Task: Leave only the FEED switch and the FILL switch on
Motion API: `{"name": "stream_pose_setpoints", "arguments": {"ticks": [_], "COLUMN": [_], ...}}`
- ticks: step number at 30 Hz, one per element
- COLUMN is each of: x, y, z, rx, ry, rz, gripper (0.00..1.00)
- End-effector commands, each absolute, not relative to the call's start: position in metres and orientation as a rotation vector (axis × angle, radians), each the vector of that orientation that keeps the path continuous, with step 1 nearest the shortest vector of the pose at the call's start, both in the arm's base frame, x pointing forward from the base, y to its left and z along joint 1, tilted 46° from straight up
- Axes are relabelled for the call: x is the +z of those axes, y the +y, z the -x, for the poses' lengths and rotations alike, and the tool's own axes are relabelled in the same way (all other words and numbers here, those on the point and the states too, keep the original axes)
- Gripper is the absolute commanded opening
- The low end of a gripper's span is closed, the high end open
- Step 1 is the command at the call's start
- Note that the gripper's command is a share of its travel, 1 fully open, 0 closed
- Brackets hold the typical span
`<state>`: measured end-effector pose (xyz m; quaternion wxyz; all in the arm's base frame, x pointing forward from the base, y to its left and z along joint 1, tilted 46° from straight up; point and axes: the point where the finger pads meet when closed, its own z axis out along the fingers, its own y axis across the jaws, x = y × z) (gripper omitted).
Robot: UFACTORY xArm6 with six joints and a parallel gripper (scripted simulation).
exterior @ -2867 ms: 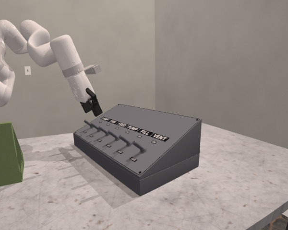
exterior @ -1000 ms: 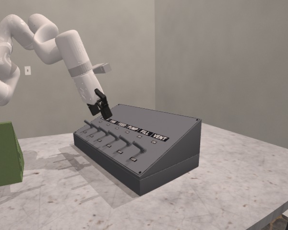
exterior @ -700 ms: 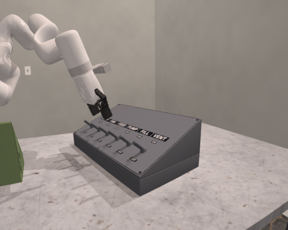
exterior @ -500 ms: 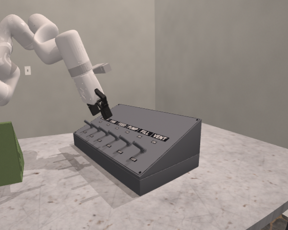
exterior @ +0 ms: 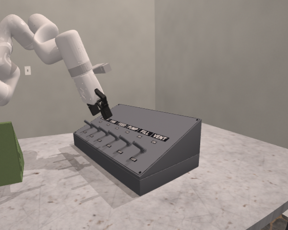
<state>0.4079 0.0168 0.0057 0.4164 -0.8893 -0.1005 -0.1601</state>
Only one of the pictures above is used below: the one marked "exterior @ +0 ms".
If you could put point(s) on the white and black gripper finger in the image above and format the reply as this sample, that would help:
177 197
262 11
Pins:
104 108
94 109

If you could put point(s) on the grey switch console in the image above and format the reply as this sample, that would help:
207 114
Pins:
142 148

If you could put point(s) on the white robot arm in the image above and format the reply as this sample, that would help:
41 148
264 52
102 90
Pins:
40 35

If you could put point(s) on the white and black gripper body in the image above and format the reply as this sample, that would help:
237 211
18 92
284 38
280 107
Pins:
86 84

